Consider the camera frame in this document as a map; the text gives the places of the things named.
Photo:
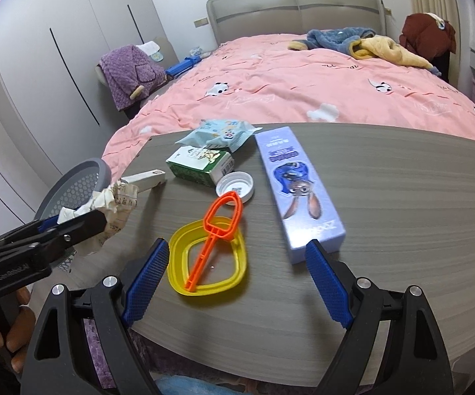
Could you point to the grey perforated plastic basket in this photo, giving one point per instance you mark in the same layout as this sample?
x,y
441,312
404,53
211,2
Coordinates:
x,y
81,168

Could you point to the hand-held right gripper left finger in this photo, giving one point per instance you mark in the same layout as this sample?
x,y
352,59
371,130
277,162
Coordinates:
x,y
147,279

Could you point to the orange plastic wand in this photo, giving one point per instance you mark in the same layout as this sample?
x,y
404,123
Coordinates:
x,y
202,255

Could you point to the grey padded headboard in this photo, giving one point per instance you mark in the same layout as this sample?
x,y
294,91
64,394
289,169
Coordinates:
x,y
262,12

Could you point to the person's left hand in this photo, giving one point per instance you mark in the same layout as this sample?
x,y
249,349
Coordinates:
x,y
21,329

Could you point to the purple toothpaste box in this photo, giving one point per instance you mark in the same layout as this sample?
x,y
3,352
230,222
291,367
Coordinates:
x,y
299,197

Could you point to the purple fleece robe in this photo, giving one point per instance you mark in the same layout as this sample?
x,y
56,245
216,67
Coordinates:
x,y
126,70

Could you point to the white cloth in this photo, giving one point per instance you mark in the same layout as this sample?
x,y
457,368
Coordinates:
x,y
147,46

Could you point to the light blue cloth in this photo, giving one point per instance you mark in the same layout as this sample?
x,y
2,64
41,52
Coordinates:
x,y
184,386

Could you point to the yellow fleece garment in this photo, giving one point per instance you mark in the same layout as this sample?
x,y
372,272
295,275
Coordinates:
x,y
389,51

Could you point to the purple patterned cloth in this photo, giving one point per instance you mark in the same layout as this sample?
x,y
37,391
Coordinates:
x,y
95,358

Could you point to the grey chair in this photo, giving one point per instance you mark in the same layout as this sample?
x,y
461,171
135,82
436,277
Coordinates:
x,y
168,49

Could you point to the green and white carton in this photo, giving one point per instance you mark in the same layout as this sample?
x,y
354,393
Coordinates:
x,y
196,168

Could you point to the white wardrobe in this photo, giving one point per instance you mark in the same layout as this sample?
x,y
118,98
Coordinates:
x,y
56,70

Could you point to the small pale packet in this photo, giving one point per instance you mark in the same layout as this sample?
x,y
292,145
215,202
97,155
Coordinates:
x,y
199,50

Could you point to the small narrow white box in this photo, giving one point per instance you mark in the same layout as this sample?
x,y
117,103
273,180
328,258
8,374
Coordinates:
x,y
147,179

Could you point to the wall socket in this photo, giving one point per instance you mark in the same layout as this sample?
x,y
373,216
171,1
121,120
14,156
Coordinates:
x,y
201,21

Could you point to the blue fleece garment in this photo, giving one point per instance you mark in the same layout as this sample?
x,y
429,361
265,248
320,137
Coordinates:
x,y
332,37

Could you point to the dark red garment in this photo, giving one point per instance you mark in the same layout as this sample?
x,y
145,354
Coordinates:
x,y
422,28

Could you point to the pale green cloth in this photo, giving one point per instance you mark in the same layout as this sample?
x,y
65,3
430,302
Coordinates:
x,y
156,56

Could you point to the light blue wet wipes packet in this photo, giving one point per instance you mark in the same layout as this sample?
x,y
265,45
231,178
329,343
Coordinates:
x,y
216,133

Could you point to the pink printed blanket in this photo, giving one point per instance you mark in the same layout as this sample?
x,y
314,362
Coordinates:
x,y
282,90

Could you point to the printed paper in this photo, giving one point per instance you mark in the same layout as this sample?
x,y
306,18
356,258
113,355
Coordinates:
x,y
118,205

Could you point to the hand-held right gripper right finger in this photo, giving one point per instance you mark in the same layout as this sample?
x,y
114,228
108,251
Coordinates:
x,y
328,279

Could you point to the yellow plastic tray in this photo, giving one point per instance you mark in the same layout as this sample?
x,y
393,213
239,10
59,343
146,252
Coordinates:
x,y
179,251

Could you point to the white round bottle cap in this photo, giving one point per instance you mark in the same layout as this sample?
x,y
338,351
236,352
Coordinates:
x,y
237,183

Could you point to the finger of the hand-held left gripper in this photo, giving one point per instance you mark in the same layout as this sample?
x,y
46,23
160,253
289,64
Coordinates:
x,y
46,225
83,226

